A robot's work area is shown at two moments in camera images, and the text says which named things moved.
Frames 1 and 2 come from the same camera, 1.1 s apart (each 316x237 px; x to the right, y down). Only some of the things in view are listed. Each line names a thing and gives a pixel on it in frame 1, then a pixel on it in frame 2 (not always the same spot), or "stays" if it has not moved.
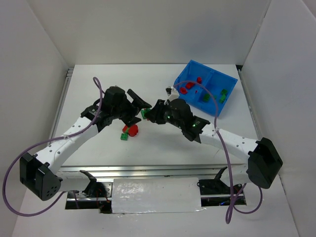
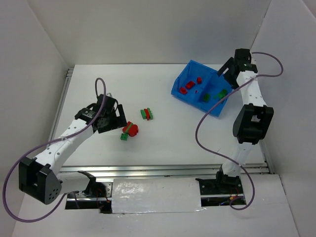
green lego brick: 224,92 stays
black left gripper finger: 138,101 → 120,121
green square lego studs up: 124,137 stays
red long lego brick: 124,128 stays
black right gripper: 158,111 → 230,71
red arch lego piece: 182,90 stays
